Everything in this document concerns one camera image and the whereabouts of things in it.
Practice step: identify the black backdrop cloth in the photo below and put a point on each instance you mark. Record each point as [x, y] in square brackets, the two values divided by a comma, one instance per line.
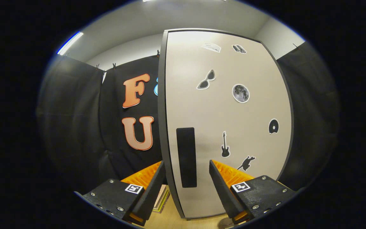
[75, 127]

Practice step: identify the grey shoe cabinet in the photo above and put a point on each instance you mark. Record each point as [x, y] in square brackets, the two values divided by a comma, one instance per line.
[162, 127]

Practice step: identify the book with yellow edge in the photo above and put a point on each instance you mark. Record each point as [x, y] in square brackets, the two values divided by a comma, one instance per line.
[161, 206]

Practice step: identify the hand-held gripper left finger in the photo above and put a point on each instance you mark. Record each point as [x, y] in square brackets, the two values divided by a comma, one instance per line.
[152, 190]

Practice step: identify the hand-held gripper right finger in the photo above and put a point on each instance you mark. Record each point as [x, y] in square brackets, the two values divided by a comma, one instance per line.
[222, 190]

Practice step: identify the ceiling light strip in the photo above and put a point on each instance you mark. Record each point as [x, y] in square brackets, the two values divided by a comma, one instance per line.
[70, 43]

